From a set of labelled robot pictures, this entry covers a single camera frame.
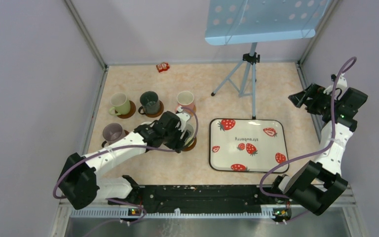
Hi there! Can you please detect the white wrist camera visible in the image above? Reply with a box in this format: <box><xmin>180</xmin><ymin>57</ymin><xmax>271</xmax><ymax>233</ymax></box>
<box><xmin>323</xmin><ymin>73</ymin><xmax>347</xmax><ymax>95</ymax></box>
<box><xmin>175</xmin><ymin>105</ymin><xmax>191</xmax><ymax>132</ymax></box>

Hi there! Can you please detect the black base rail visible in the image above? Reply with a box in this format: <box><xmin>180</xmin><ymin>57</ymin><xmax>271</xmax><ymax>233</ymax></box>
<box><xmin>123</xmin><ymin>185</ymin><xmax>288</xmax><ymax>214</ymax></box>

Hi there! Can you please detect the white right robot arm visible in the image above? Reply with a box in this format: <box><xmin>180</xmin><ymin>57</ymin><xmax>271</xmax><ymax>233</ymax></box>
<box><xmin>269</xmin><ymin>83</ymin><xmax>368</xmax><ymax>216</ymax></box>

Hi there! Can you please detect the dark green mug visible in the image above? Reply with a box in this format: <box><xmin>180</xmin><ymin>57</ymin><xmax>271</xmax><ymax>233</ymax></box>
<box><xmin>138</xmin><ymin>91</ymin><xmax>160</xmax><ymax>115</ymax></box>

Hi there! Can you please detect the white strawberry tray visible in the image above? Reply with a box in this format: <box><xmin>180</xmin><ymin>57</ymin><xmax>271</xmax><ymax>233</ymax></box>
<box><xmin>209</xmin><ymin>118</ymin><xmax>288</xmax><ymax>173</ymax></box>

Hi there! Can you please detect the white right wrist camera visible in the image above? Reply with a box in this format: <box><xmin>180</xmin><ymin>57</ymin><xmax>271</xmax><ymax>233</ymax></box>
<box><xmin>323</xmin><ymin>73</ymin><xmax>347</xmax><ymax>95</ymax></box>

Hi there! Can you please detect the small red box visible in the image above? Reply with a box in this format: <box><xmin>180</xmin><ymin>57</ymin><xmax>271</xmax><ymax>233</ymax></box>
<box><xmin>156</xmin><ymin>62</ymin><xmax>170</xmax><ymax>73</ymax></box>

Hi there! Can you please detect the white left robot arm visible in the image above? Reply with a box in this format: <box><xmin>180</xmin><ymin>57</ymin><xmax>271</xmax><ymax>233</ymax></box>
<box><xmin>53</xmin><ymin>109</ymin><xmax>191</xmax><ymax>210</ymax></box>

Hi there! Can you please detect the woven rattan coaster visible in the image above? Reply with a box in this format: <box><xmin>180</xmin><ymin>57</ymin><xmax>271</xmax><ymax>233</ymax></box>
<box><xmin>175</xmin><ymin>104</ymin><xmax>196</xmax><ymax>116</ymax></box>

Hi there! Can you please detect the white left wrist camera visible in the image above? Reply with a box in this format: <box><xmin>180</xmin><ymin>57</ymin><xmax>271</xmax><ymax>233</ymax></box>
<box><xmin>175</xmin><ymin>105</ymin><xmax>191</xmax><ymax>132</ymax></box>

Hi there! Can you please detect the yellow mug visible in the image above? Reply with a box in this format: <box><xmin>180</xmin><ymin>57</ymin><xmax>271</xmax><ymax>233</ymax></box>
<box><xmin>184</xmin><ymin>123</ymin><xmax>195</xmax><ymax>147</ymax></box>

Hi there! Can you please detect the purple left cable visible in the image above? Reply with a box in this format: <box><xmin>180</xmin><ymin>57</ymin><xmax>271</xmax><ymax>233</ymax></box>
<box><xmin>52</xmin><ymin>106</ymin><xmax>199</xmax><ymax>226</ymax></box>

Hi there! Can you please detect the light blue music stand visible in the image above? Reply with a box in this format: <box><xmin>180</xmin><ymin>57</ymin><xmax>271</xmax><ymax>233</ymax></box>
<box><xmin>205</xmin><ymin>0</ymin><xmax>330</xmax><ymax>119</ymax></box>

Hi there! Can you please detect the purple mug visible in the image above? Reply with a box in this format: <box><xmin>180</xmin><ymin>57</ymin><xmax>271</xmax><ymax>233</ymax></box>
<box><xmin>101</xmin><ymin>123</ymin><xmax>126</xmax><ymax>148</ymax></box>

